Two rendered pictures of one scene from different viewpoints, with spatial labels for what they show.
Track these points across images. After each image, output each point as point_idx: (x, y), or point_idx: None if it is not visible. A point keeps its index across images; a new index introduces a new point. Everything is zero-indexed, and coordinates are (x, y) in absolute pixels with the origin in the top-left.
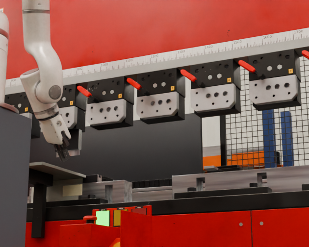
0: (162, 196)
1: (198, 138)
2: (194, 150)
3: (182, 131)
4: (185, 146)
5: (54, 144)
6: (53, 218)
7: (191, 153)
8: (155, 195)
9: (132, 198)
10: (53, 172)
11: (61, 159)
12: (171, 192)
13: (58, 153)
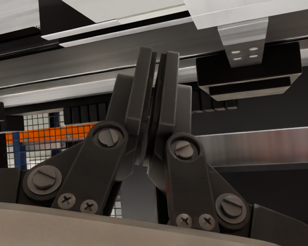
0: (68, 63)
1: (123, 195)
2: (129, 175)
3: (152, 211)
4: (145, 183)
5: (177, 207)
6: None
7: (134, 170)
8: (82, 62)
9: (139, 49)
10: None
11: (165, 66)
12: (49, 72)
13: (161, 106)
